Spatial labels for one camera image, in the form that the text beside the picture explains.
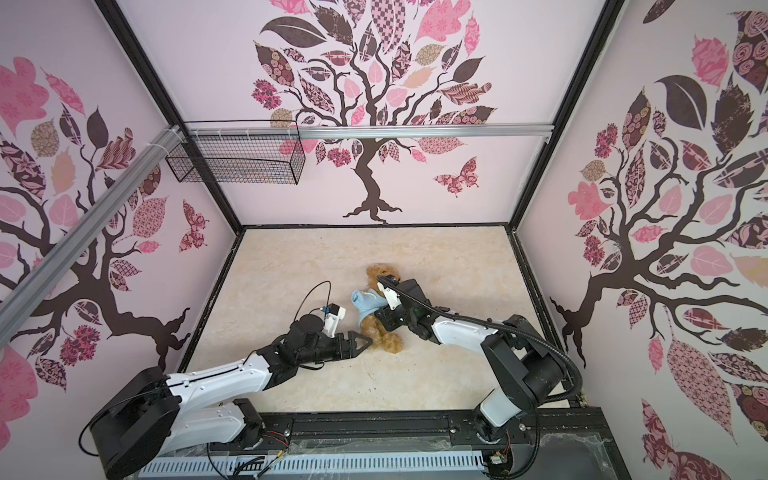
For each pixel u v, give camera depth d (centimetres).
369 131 93
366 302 86
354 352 71
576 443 72
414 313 68
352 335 72
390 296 79
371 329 81
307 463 70
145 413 41
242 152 95
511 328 47
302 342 64
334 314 76
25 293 51
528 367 45
